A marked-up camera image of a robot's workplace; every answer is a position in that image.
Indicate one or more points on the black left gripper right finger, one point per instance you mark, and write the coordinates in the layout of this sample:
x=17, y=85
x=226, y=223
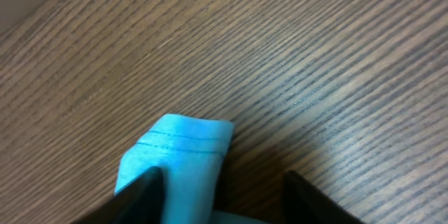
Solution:
x=305, y=204

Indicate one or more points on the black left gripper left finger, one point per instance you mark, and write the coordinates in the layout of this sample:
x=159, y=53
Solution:
x=140, y=202

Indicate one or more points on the light blue printed t-shirt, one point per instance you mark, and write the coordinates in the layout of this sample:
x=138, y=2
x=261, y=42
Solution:
x=190, y=152

